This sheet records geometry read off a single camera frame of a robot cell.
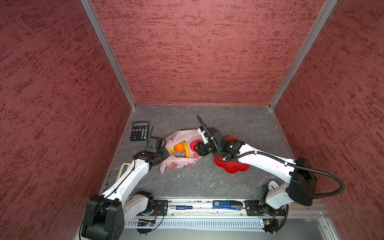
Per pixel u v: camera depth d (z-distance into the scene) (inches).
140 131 40.4
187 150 36.2
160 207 29.3
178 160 32.1
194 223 30.5
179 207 29.0
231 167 35.3
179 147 36.1
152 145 25.8
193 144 30.6
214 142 22.8
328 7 28.0
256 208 29.0
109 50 34.4
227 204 28.0
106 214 15.2
